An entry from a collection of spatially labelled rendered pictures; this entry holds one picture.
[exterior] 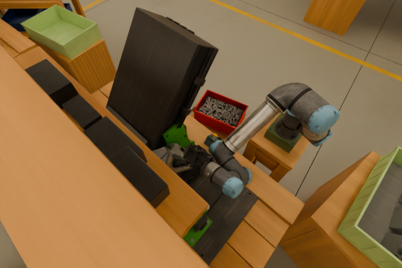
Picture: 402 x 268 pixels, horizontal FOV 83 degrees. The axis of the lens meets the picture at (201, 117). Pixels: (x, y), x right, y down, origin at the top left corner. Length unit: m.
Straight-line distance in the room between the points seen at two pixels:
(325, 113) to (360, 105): 2.46
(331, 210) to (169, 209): 1.14
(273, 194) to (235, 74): 2.02
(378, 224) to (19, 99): 1.60
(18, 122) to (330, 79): 3.38
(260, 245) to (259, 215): 0.14
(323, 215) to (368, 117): 1.94
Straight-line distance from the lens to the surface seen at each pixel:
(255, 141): 1.52
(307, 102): 0.91
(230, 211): 1.28
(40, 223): 0.24
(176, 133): 1.06
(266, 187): 1.35
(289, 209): 1.36
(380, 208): 1.67
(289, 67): 3.39
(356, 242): 1.55
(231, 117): 1.54
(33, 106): 0.30
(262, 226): 1.32
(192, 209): 0.61
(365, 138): 3.08
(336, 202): 1.61
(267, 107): 0.95
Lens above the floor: 2.14
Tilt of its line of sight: 55 degrees down
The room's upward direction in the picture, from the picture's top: 2 degrees clockwise
